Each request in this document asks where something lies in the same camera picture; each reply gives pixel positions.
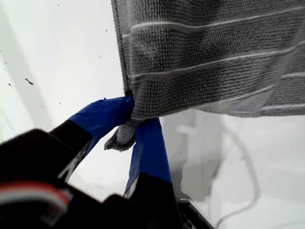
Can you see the grey striped towel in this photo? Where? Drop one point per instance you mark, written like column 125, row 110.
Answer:
column 202, row 59

